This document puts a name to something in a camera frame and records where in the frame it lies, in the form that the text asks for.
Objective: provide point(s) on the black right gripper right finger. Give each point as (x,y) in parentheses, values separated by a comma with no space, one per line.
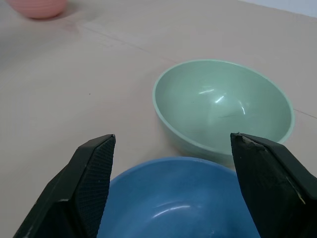
(270,188)

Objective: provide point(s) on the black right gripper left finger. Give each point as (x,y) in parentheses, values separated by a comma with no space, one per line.
(74,188)

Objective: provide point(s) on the green bowl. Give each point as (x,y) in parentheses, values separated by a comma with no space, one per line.
(223,104)

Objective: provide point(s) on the blue bowl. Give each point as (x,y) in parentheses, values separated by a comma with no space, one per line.
(173,198)

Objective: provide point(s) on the red bowl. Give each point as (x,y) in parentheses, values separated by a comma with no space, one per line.
(39,7)

